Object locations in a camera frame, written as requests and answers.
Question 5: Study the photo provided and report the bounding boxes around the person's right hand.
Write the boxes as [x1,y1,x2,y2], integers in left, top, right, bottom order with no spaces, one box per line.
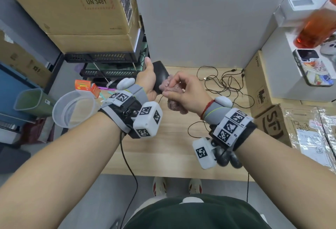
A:
[162,70,215,115]

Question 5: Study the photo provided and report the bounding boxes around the person's left hand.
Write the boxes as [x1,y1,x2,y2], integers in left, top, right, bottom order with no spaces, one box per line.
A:
[135,57,158,102]

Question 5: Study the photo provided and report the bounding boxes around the black computer mouse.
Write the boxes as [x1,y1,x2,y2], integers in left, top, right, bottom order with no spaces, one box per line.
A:
[230,151,243,169]
[152,61,170,95]
[215,148,233,168]

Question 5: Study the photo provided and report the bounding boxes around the pink fluffy wiping cloth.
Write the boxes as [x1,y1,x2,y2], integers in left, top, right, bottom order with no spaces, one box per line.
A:
[159,75,189,115]

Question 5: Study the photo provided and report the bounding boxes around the tangle of black mouse cables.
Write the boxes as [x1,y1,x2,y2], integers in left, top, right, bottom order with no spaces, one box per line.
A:
[187,66,255,139]

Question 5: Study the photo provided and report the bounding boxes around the person's right forearm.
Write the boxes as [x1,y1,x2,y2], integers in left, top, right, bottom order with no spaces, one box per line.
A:
[236,129,336,229]

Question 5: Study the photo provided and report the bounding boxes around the person's left forearm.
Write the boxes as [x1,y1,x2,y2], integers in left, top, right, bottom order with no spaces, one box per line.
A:
[0,110,123,229]

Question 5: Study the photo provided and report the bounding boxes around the person's left shoe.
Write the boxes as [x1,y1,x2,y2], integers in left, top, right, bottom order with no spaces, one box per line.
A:
[153,176,168,197]

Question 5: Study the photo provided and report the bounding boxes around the person's dark shirt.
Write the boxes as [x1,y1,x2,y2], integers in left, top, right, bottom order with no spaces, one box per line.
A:
[123,194,272,229]

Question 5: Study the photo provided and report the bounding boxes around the person's beige trousers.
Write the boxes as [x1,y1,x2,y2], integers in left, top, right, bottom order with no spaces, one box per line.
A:
[128,197,163,221]

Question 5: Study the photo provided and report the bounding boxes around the grey left wrist sleeve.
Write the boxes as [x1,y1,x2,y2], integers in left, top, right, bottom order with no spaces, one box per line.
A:
[128,84,149,105]

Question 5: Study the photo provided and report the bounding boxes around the grey wrist sleeve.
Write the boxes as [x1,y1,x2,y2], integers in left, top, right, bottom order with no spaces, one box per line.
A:
[128,84,149,105]
[203,105,231,126]

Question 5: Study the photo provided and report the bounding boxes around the white left wrist puck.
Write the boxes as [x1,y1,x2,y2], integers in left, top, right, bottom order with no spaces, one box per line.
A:
[117,78,136,90]

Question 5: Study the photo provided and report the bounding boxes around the white wrist puck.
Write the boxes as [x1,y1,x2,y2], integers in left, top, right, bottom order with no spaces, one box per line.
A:
[117,78,136,90]
[215,95,233,108]

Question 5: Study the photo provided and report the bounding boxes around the grey right wrist sleeve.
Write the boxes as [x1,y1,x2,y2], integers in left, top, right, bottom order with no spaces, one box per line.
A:
[203,105,231,126]

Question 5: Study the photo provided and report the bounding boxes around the white right wrist puck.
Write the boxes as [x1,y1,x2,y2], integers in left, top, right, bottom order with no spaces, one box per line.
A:
[215,95,233,108]

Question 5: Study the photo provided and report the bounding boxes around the black stacked tray rack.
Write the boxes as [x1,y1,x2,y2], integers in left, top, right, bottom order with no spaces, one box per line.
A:
[64,28,150,89]

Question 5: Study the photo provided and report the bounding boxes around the plain orange small box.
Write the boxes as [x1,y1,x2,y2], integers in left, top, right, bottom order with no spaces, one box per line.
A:
[90,83,101,99]

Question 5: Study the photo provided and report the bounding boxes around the orange box with green print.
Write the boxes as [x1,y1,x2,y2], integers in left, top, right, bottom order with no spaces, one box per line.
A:
[75,80,92,91]

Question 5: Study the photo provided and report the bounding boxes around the small stamped cardboard box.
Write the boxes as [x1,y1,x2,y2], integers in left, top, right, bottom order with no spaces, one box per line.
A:
[244,50,284,118]

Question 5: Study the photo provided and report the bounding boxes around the plain cardboard box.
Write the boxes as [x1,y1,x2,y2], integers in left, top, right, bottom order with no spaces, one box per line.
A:
[47,20,142,53]

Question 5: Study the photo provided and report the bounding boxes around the large white box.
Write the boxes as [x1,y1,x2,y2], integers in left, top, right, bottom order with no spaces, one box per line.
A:
[261,28,336,103]

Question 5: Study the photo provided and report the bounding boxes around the clear plastic basin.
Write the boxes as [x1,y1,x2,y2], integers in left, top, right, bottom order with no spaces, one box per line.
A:
[52,90,100,129]

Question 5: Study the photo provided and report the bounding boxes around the white chest device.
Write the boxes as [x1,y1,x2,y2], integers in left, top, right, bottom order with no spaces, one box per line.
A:
[180,196,205,204]

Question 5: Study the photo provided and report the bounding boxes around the large stamped cardboard box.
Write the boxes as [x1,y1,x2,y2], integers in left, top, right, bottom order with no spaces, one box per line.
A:
[0,0,141,36]

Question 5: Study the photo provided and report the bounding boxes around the dark red bag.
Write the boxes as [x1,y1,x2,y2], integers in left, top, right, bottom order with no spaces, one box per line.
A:
[21,117,55,144]

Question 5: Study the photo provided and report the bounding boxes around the green trash bin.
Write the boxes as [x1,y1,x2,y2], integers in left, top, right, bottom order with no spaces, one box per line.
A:
[13,88,56,118]

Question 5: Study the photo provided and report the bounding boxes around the cardboard box with black logo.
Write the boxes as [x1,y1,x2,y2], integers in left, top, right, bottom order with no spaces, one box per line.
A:
[254,103,336,174]

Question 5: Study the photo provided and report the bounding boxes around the phone with colourful case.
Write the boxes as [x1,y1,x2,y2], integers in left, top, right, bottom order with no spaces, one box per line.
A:
[293,49,335,87]

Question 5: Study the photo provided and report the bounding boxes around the cardboard box with small prints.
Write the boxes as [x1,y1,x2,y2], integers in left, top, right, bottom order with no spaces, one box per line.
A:
[0,30,52,89]

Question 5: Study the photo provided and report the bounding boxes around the small white boxes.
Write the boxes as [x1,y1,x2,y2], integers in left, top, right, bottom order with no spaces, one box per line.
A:
[274,0,336,28]

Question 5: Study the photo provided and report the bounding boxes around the blue panel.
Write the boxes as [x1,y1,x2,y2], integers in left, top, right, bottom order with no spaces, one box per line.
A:
[0,63,40,121]

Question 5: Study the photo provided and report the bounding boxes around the orange bottle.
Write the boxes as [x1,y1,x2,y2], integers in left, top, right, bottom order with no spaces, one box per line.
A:
[293,0,336,49]

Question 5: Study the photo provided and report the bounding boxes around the white rounded device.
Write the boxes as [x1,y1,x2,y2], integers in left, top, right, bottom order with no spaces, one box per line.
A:
[320,37,336,55]

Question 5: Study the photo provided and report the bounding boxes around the grey slatted panel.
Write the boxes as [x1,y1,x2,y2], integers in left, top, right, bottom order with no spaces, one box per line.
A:
[0,121,20,132]

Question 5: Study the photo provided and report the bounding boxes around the dark grey padded seat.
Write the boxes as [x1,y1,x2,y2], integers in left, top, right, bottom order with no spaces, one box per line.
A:
[0,146,32,174]

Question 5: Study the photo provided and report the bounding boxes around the red string bracelet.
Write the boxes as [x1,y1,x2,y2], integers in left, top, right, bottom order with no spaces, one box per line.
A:
[200,99,216,121]

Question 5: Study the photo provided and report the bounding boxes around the left wrist camera rig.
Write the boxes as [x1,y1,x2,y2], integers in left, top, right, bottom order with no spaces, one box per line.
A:
[97,92,163,139]

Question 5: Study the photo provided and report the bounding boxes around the black left rig cable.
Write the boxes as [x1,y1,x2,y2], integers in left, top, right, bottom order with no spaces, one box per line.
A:
[120,131,138,227]

